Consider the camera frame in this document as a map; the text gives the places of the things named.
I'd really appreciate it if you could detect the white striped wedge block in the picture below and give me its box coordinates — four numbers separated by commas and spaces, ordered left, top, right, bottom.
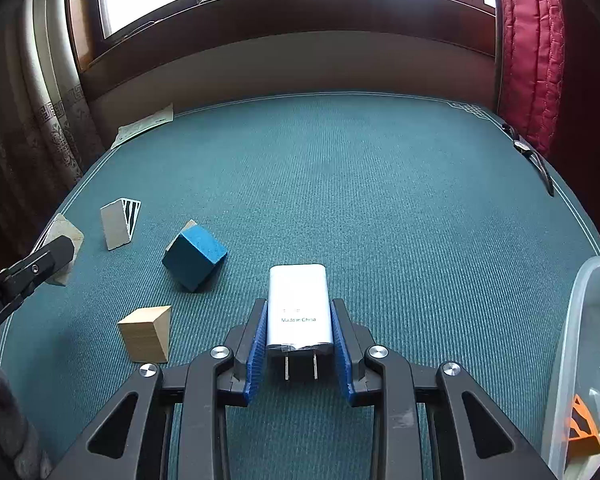
100, 198, 143, 251
32, 213, 85, 287

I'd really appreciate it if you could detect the patterned beige curtain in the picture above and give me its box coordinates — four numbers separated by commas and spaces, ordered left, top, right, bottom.
0, 0, 106, 241

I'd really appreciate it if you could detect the light wooden wedge block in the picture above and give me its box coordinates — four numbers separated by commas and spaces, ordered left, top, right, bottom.
117, 305, 173, 364

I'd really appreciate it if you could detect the orange striped wooden block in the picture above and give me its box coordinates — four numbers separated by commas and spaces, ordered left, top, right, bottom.
566, 394, 600, 460

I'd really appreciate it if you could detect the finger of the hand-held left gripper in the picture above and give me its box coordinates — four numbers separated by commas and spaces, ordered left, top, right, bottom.
0, 236, 76, 306

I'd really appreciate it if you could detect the small tan triangle block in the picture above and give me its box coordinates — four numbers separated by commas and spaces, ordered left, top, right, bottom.
166, 219, 199, 252

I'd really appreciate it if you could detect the person's left forearm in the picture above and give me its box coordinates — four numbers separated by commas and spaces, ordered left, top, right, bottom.
0, 345, 53, 480

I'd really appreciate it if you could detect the red quilted curtain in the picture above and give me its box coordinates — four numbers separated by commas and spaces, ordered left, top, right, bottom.
494, 0, 566, 158

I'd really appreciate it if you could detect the white wall charger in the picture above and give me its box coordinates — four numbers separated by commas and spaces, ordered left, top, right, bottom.
266, 263, 335, 382

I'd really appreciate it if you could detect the wooden window frame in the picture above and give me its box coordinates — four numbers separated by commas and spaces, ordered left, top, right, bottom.
65, 0, 498, 103

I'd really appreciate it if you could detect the blue wooden block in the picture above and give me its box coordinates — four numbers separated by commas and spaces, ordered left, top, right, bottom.
161, 224, 229, 293

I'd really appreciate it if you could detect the clear plastic bowl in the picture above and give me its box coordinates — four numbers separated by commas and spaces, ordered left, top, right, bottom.
540, 255, 600, 480

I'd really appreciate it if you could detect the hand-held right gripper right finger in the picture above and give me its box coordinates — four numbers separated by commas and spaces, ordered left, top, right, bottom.
330, 298, 556, 480

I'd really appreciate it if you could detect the paper sheet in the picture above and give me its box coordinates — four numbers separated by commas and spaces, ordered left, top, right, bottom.
111, 103, 175, 150

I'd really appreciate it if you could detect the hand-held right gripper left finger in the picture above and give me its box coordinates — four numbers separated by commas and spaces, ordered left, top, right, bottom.
47, 298, 270, 480

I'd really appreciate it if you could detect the black wristwatch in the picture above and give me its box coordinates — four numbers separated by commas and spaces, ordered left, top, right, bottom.
500, 122, 556, 197

